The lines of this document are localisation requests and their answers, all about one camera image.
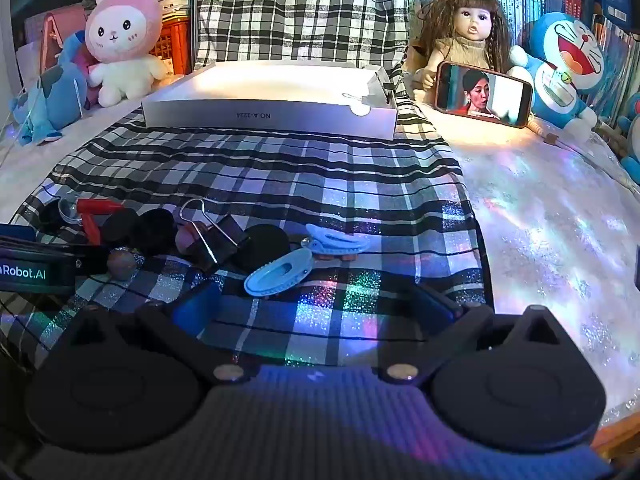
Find blue hair clip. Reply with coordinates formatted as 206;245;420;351
304;223;371;261
243;250;315;298

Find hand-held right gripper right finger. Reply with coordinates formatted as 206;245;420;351
377;285;573;386

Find phone charging cable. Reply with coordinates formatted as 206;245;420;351
527;117;558;146

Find blue cat plush toy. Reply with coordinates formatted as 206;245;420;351
507;10;608;133

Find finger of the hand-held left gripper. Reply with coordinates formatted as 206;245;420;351
72;242;111;276

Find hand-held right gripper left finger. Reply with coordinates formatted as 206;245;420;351
70;282;263;388

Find red plastic crate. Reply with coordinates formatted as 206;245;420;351
152;15;193;76

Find black white plaid garment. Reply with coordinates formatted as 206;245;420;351
194;0;412;98

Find pink bunny plush toy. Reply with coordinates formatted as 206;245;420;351
84;0;173;108

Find small blue plush toy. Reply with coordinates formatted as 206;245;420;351
616;92;640;186

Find pink bag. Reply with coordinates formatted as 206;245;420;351
25;5;93;81

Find black white plaid cloth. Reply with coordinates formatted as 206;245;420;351
0;95;496;376

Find white cardboard box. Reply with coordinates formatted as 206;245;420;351
141;62;399;140

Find brown nut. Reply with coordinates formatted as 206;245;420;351
107;249;137;280

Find red handled spring clamp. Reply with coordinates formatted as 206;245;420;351
75;197;126;246

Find blue spotted plush toy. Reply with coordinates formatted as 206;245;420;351
10;30;98;147

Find black binder clip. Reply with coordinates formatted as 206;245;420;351
178;199;252;273

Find brown haired doll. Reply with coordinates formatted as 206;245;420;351
402;0;513;106

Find smartphone in red case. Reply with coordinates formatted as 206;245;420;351
434;60;533;128

